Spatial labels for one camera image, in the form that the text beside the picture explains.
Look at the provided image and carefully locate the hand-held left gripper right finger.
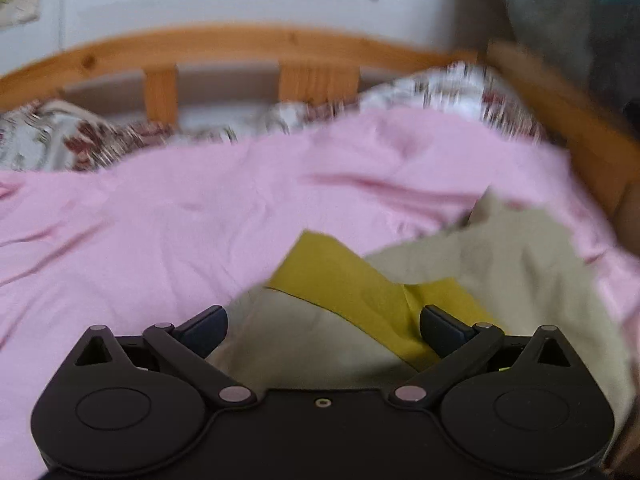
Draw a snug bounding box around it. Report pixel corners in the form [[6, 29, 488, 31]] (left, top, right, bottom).
[[389, 305, 572, 408]]

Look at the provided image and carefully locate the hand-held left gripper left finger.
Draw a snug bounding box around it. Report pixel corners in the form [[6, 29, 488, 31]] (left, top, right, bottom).
[[74, 305, 257, 408]]

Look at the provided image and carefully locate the olive brown beige garment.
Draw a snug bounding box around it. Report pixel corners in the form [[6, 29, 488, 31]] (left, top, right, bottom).
[[205, 187, 632, 438]]

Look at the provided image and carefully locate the pink blanket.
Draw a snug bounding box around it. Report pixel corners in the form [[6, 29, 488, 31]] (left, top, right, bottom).
[[0, 106, 640, 480]]

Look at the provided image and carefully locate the floral pillow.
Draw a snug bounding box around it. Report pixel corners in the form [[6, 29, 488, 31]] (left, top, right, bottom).
[[0, 60, 547, 173]]

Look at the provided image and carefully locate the grey cloth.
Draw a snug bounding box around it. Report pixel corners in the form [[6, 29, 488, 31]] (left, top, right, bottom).
[[479, 0, 640, 113]]

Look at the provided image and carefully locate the wooden bed frame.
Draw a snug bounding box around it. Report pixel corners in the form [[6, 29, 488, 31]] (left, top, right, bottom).
[[0, 22, 640, 223]]

